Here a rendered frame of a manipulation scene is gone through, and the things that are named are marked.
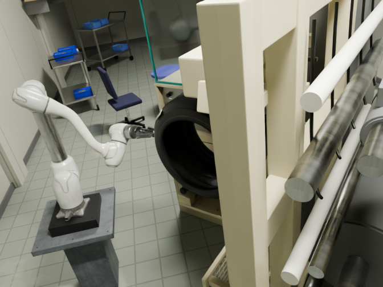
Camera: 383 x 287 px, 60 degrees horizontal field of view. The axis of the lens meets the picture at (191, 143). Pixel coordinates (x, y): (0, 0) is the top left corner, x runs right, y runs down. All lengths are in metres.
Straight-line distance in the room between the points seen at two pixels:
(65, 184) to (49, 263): 1.12
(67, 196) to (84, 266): 0.58
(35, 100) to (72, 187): 0.58
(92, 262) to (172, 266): 0.62
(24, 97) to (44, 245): 0.92
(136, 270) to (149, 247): 0.23
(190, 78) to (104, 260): 1.69
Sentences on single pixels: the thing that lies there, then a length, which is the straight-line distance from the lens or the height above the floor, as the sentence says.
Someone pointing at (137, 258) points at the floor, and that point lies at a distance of 2.88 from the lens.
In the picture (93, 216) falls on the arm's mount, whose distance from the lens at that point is 2.25.
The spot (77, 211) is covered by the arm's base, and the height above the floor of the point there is 0.74.
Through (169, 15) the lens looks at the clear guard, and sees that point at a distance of 2.28.
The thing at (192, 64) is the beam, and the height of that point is 1.76.
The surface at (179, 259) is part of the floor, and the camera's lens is 2.77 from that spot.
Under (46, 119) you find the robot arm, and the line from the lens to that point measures 2.25.
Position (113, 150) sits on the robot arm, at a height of 1.09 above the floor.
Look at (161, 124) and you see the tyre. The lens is 1.70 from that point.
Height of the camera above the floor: 2.09
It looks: 30 degrees down
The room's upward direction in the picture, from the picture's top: 9 degrees counter-clockwise
